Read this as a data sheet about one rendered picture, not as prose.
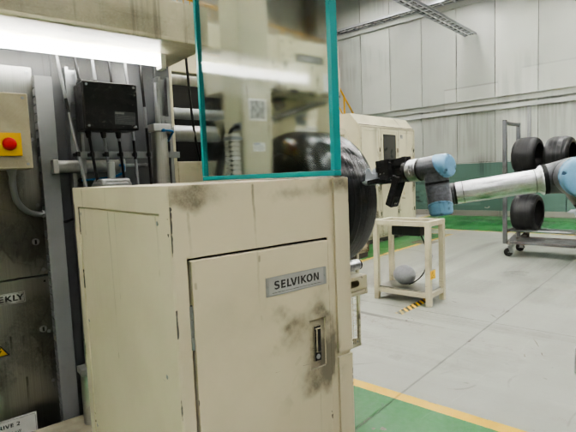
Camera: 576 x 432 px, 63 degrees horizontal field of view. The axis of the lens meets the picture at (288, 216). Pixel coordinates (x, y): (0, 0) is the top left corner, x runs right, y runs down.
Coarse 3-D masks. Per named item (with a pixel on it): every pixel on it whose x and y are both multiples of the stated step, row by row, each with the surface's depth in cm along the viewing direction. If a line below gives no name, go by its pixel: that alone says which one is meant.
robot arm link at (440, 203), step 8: (432, 184) 146; (440, 184) 145; (448, 184) 146; (432, 192) 147; (440, 192) 145; (448, 192) 146; (432, 200) 147; (440, 200) 146; (448, 200) 146; (432, 208) 148; (440, 208) 146; (448, 208) 146; (432, 216) 150
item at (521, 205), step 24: (504, 120) 650; (504, 144) 653; (528, 144) 640; (552, 144) 618; (504, 168) 656; (528, 168) 642; (504, 216) 662; (528, 216) 641; (504, 240) 665; (528, 240) 673; (552, 240) 664
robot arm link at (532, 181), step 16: (560, 160) 145; (496, 176) 154; (512, 176) 151; (528, 176) 149; (544, 176) 146; (464, 192) 155; (480, 192) 153; (496, 192) 152; (512, 192) 151; (528, 192) 150; (544, 192) 148; (560, 192) 146
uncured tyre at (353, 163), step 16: (352, 144) 183; (352, 160) 174; (352, 176) 170; (352, 192) 169; (368, 192) 174; (352, 208) 169; (368, 208) 174; (352, 224) 171; (368, 224) 176; (352, 240) 175; (352, 256) 186
